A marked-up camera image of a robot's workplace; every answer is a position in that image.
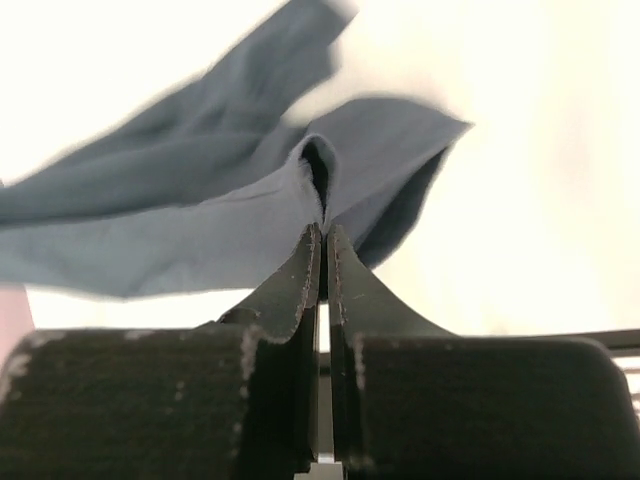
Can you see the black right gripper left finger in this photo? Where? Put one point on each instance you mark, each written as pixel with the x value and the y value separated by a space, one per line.
pixel 235 398

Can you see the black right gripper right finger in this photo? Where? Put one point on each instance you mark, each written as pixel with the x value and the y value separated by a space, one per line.
pixel 412 400

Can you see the grey blue t shirt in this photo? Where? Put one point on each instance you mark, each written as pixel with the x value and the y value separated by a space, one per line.
pixel 212 187

